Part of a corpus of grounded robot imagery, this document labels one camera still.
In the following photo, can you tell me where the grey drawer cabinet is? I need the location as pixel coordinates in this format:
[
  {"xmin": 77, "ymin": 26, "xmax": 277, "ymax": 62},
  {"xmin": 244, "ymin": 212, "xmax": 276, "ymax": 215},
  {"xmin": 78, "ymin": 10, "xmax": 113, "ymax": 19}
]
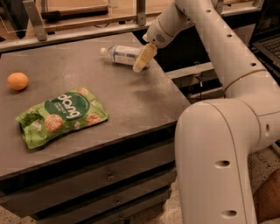
[{"xmin": 0, "ymin": 33, "xmax": 188, "ymax": 224}]

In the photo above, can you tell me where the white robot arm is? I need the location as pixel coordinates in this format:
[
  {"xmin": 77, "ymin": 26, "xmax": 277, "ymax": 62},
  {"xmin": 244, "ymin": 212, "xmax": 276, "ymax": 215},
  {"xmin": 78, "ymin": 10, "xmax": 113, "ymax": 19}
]
[{"xmin": 133, "ymin": 0, "xmax": 280, "ymax": 224}]

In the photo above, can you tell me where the black laptop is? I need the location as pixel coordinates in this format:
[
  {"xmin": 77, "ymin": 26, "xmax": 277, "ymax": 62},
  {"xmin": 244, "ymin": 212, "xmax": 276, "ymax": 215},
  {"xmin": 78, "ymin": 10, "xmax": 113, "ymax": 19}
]
[{"xmin": 249, "ymin": 0, "xmax": 280, "ymax": 82}]

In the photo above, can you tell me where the orange fruit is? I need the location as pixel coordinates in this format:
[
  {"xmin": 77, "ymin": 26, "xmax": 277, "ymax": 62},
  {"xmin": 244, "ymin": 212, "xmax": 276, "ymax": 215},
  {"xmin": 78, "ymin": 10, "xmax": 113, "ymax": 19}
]
[{"xmin": 7, "ymin": 73, "xmax": 29, "ymax": 90}]

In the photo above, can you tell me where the green dang snack bag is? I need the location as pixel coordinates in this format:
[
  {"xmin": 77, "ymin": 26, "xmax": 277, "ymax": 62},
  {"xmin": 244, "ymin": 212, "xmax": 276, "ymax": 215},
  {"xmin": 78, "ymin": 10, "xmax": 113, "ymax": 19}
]
[{"xmin": 16, "ymin": 87, "xmax": 109, "ymax": 149}]

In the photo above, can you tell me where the clear plastic water bottle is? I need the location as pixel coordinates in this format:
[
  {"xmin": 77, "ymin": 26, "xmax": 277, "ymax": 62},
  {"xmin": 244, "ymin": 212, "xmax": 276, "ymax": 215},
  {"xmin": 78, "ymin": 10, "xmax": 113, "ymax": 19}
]
[{"xmin": 100, "ymin": 45, "xmax": 141, "ymax": 66}]

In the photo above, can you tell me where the metal railing frame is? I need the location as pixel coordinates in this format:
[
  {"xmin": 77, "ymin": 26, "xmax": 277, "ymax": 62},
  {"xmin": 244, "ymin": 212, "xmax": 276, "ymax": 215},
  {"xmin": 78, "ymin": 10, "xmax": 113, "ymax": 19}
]
[{"xmin": 0, "ymin": 0, "xmax": 264, "ymax": 53}]

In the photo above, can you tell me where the person's bare leg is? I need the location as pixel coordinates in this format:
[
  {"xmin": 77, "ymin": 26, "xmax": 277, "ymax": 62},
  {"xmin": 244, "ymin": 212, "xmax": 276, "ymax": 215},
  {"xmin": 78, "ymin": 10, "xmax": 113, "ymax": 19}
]
[{"xmin": 253, "ymin": 169, "xmax": 280, "ymax": 223}]

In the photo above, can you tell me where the grey side table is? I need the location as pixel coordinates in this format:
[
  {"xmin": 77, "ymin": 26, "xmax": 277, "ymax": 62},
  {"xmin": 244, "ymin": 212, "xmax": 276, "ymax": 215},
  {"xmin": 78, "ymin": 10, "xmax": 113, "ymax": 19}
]
[{"xmin": 165, "ymin": 28, "xmax": 225, "ymax": 103}]

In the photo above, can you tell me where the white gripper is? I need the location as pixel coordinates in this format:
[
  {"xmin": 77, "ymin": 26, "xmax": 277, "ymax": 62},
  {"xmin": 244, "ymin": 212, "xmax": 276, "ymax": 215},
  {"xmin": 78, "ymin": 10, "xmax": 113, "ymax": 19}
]
[{"xmin": 133, "ymin": 11, "xmax": 190, "ymax": 73}]

